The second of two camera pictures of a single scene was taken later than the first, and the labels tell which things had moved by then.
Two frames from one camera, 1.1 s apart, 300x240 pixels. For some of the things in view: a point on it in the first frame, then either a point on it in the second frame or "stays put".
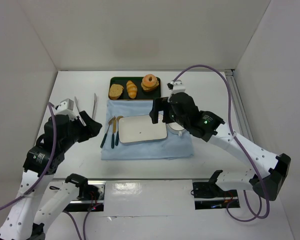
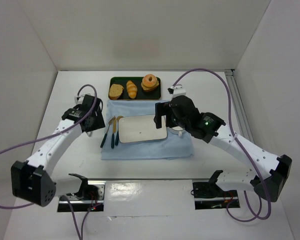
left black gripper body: (83, 128) to (96, 121)
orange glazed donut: (145, 80) stays put
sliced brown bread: (115, 91) stays put
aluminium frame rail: (241, 115) stays put
